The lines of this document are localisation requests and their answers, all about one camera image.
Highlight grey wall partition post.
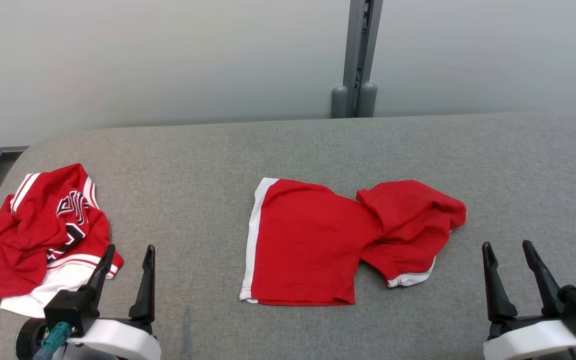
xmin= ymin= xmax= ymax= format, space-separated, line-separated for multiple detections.
xmin=330 ymin=0 xmax=384 ymax=119

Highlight red shorts white trim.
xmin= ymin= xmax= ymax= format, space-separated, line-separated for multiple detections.
xmin=239 ymin=177 xmax=468 ymax=306

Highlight red basketball jersey white sleeves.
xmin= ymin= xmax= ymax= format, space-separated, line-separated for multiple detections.
xmin=0 ymin=163 xmax=124 ymax=319

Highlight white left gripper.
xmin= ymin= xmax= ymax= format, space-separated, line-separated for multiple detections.
xmin=63 ymin=244 xmax=162 ymax=360

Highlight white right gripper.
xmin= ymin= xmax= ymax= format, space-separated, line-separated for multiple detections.
xmin=482 ymin=240 xmax=576 ymax=360

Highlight teal plug left camera cable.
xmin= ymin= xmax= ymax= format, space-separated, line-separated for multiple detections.
xmin=33 ymin=322 xmax=72 ymax=360

